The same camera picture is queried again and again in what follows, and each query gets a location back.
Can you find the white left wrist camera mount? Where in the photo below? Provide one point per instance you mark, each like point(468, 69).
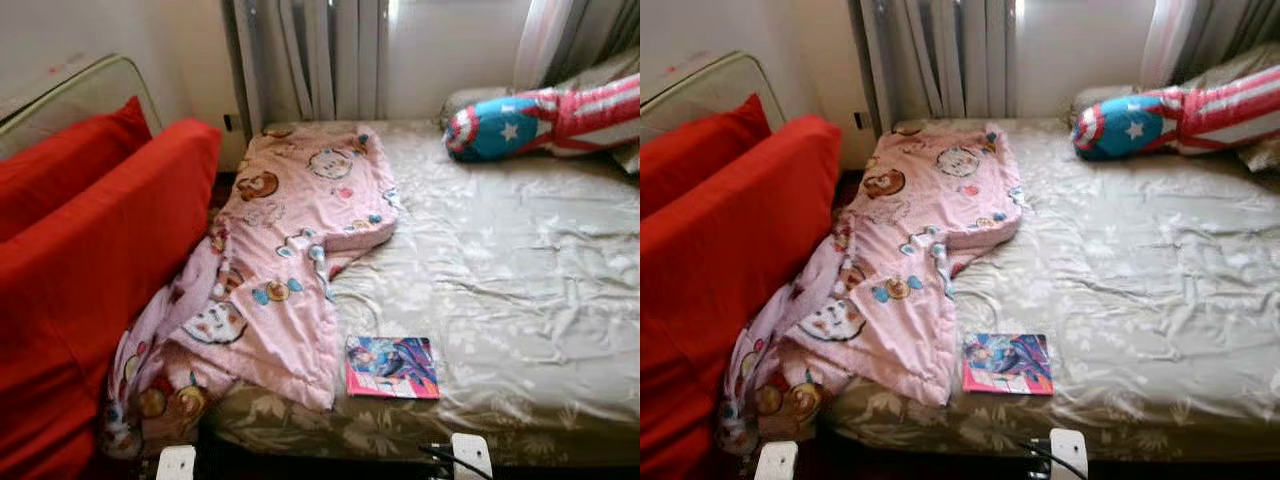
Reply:
point(775, 462)
point(176, 465)

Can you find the red white blue bolster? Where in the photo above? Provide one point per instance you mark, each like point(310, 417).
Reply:
point(530, 120)
point(1170, 115)

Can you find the grey quilted mattress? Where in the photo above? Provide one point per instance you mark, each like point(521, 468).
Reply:
point(90, 90)
point(710, 90)

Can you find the colourful pink edged book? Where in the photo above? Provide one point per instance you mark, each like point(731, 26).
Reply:
point(395, 365)
point(1010, 362)

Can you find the pink cartoon print blanket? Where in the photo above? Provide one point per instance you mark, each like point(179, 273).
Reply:
point(270, 260)
point(890, 260)

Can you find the large red cushion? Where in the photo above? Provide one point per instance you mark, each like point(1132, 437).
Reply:
point(90, 300)
point(700, 160)
point(60, 170)
point(720, 300)

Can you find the grey curtain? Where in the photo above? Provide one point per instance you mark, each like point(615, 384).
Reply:
point(600, 30)
point(1230, 30)
point(310, 60)
point(940, 60)

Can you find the bed with beige floral sheet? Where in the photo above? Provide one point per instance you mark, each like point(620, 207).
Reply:
point(1130, 280)
point(500, 280)

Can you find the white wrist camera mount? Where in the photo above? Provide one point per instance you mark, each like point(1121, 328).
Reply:
point(471, 458)
point(176, 465)
point(1068, 455)
point(775, 462)

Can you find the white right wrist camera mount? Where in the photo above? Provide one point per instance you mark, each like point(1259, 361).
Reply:
point(1068, 455)
point(471, 458)

